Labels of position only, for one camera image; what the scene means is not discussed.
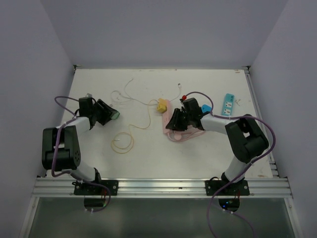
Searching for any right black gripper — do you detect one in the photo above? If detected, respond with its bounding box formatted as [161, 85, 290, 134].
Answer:
[168, 110, 192, 133]

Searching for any pink power strip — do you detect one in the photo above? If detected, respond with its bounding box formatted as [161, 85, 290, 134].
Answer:
[162, 100, 173, 134]

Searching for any green charger plug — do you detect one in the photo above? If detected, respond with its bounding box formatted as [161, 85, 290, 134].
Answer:
[111, 112, 120, 119]

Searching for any yellow charger plug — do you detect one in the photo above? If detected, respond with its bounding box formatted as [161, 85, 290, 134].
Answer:
[156, 98, 167, 114]

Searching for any thin white usb cable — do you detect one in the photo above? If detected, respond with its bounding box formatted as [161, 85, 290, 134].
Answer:
[110, 78, 184, 106]

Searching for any blue plug adapter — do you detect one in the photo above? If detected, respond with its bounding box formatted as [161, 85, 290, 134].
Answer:
[201, 104, 212, 113]

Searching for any teal power strip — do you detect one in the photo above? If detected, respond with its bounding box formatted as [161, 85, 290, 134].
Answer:
[221, 93, 235, 117]

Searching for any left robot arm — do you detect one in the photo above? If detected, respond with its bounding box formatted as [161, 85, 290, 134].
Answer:
[42, 96, 120, 195]

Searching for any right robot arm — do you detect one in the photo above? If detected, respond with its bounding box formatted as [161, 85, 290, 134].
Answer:
[165, 97, 269, 195]

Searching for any yellow usb cable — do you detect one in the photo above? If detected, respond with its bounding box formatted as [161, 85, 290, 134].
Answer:
[110, 99, 159, 154]

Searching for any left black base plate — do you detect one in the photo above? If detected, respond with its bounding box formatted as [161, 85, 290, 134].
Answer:
[72, 179, 119, 196]

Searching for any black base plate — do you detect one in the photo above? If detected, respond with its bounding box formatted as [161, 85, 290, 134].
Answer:
[72, 179, 119, 196]
[205, 177, 250, 196]

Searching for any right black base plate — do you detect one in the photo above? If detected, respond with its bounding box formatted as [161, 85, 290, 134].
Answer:
[205, 177, 250, 196]

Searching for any aluminium rail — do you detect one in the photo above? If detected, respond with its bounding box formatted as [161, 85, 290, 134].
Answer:
[32, 178, 292, 198]

